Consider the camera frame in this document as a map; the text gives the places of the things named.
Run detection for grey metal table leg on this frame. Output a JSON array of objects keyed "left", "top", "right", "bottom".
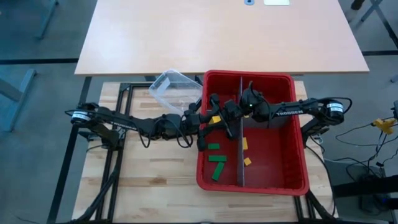
[
  {"left": 36, "top": 0, "right": 60, "bottom": 40},
  {"left": 360, "top": 0, "right": 386, "bottom": 22},
  {"left": 0, "top": 68, "right": 38, "bottom": 132}
]

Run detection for thin black cables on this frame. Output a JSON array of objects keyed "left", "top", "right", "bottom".
[{"left": 334, "top": 116, "right": 398, "bottom": 175}]

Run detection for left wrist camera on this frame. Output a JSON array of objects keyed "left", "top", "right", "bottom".
[{"left": 197, "top": 130, "right": 208, "bottom": 152}]

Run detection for black cable bundle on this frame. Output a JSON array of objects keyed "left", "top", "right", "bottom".
[
  {"left": 304, "top": 149, "right": 338, "bottom": 224},
  {"left": 70, "top": 164, "right": 123, "bottom": 224}
]

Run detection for clear plastic container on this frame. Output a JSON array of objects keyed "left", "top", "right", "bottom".
[{"left": 148, "top": 68, "right": 204, "bottom": 116}]

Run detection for grey slotted divider panel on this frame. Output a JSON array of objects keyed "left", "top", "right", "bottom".
[
  {"left": 206, "top": 110, "right": 282, "bottom": 130},
  {"left": 236, "top": 76, "right": 248, "bottom": 188}
]

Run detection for black electronics box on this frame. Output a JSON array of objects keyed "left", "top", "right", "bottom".
[{"left": 359, "top": 174, "right": 394, "bottom": 215}]

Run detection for red plastic bin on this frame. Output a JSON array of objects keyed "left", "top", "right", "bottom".
[{"left": 196, "top": 70, "right": 310, "bottom": 196}]

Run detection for large beige wooden desk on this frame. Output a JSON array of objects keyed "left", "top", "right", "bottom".
[{"left": 74, "top": 0, "right": 371, "bottom": 77}]

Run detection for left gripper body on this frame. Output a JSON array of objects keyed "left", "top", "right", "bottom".
[{"left": 183, "top": 110, "right": 206, "bottom": 133}]

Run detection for yellow cable connector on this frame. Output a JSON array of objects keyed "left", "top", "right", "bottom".
[{"left": 373, "top": 118, "right": 397, "bottom": 135}]

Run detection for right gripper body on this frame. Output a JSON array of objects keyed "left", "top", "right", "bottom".
[{"left": 223, "top": 99, "right": 244, "bottom": 121}]

